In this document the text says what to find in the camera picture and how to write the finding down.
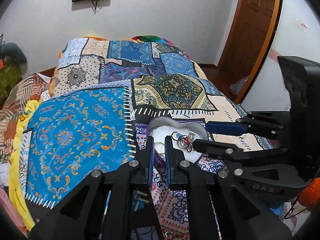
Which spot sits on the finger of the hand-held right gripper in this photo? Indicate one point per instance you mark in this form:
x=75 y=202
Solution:
x=212 y=148
x=225 y=127

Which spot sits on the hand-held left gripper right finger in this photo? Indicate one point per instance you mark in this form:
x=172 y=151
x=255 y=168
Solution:
x=168 y=161

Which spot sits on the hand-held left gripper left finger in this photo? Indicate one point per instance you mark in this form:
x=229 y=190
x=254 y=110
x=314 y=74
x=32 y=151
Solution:
x=150 y=156

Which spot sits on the gold bangle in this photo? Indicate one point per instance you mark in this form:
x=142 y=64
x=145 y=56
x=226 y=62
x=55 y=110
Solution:
x=160 y=145

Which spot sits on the silver charm pendant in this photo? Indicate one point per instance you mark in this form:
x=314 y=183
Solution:
x=192 y=135

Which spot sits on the purple heart-shaped tin box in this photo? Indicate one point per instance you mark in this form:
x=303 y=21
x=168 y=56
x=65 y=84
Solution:
x=180 y=130

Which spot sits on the blue patchwork blanket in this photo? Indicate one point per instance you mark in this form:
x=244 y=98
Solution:
x=82 y=130

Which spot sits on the orange cloth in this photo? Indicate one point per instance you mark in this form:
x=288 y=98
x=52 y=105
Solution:
x=310 y=195

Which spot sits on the red label sticker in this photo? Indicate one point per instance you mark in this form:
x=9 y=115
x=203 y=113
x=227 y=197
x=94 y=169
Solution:
x=302 y=25

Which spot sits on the brown wooden door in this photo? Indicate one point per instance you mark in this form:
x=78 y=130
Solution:
x=250 y=27

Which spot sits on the rainbow coloured cloth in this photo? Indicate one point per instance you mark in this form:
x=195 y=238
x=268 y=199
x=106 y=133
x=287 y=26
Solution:
x=150 y=38

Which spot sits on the yellow blanket edge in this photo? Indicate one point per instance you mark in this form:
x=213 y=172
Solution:
x=18 y=140

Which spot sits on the zigzag patterned cloth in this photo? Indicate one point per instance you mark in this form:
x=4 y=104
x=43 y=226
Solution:
x=22 y=92

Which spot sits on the pink cloth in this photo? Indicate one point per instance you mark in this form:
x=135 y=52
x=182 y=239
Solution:
x=10 y=205

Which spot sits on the dark grey plush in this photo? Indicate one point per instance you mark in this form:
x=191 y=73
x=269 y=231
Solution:
x=13 y=55

